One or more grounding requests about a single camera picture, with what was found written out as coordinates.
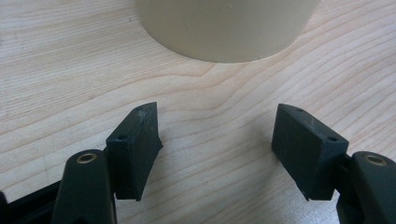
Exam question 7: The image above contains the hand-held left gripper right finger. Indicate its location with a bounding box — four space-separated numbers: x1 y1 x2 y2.
271 103 350 202

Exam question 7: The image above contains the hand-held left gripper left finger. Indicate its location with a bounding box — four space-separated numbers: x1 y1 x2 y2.
106 101 163 202

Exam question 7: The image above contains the beige round cup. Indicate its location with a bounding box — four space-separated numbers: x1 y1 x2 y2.
134 0 321 63

